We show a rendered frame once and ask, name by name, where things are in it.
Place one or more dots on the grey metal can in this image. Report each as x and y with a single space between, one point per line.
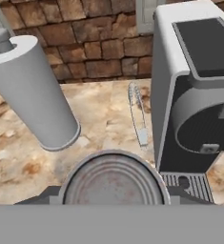
113 181

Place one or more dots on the white wall socket plate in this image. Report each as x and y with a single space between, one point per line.
145 16

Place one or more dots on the white and black coffee machine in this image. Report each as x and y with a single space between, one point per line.
193 95

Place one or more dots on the white paper towel roll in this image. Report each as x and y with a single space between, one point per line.
29 95

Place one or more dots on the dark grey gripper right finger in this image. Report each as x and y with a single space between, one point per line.
186 196

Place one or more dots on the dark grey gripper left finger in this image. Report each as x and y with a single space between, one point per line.
43 196

